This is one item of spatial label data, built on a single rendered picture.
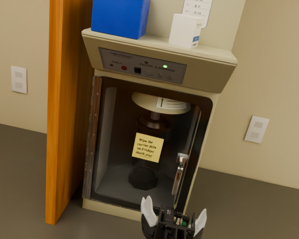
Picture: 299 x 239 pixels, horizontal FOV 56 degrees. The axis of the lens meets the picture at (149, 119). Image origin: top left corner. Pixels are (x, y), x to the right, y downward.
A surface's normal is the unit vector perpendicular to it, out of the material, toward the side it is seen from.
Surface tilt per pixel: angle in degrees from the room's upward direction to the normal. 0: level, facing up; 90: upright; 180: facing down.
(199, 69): 135
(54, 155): 90
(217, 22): 90
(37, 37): 90
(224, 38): 90
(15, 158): 0
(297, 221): 0
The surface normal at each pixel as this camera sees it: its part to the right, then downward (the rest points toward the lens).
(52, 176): -0.14, 0.39
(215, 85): -0.21, 0.91
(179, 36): -0.41, 0.32
